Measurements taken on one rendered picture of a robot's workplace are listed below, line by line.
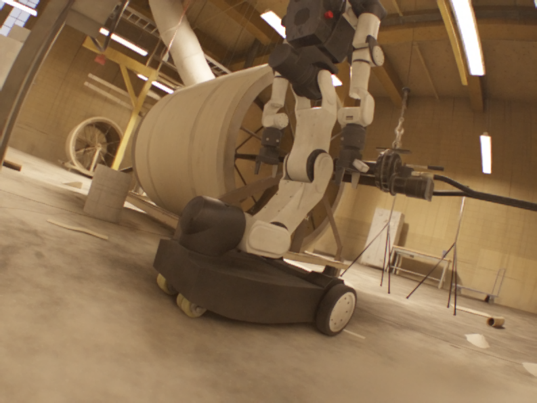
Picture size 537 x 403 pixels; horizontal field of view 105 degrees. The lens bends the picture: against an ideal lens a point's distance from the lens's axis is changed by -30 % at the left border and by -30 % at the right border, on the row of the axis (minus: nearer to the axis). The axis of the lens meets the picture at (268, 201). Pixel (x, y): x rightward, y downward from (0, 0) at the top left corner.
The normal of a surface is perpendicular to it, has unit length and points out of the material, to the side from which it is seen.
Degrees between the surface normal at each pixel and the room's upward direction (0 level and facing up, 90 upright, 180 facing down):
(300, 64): 113
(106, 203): 90
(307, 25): 105
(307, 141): 100
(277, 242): 90
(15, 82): 90
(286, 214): 90
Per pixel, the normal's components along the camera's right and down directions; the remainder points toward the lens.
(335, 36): 0.59, 0.33
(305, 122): -0.73, -0.11
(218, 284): 0.38, 0.04
